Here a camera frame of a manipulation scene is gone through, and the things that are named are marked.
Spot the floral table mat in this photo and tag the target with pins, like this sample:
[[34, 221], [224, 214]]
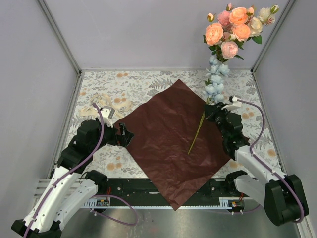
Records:
[[139, 86]]

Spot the small pink rose stem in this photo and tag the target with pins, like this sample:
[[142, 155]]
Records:
[[250, 13]]

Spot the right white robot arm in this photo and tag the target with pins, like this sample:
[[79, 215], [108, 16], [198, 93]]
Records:
[[282, 196]]

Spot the red wrapping paper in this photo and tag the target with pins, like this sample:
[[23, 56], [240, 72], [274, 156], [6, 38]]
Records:
[[177, 151]]

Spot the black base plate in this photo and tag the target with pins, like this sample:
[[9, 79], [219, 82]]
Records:
[[141, 192]]

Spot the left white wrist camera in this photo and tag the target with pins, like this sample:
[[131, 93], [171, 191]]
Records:
[[107, 113]]

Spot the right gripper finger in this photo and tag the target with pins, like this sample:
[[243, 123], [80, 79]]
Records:
[[215, 107], [209, 116]]

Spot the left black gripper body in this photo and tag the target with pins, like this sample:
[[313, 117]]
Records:
[[110, 136]]

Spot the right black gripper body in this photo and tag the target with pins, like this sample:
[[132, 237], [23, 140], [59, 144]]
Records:
[[222, 114]]

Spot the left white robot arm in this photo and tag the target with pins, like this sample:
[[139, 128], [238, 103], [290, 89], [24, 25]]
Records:
[[55, 208]]

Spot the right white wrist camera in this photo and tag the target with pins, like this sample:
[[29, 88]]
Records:
[[234, 104]]

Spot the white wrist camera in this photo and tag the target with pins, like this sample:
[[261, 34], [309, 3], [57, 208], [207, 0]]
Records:
[[234, 104], [107, 113]]

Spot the blue hydrangea stem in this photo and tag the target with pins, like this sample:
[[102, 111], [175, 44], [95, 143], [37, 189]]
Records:
[[214, 85]]

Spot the left aluminium frame post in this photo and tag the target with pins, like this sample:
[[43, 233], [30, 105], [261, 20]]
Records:
[[59, 36]]

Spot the cream rose stem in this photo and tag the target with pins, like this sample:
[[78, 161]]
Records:
[[266, 16]]

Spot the cream ribbon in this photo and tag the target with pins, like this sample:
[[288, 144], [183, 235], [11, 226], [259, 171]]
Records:
[[120, 106]]

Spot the white slotted cable duct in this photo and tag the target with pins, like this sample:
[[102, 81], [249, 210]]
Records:
[[95, 203]]

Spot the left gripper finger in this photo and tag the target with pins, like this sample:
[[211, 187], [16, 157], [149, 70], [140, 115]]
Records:
[[123, 129], [127, 137]]

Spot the large pink peony stem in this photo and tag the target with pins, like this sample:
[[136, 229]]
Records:
[[229, 49]]

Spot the orange peach rose stem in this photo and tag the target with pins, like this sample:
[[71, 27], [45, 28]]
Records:
[[213, 36]]

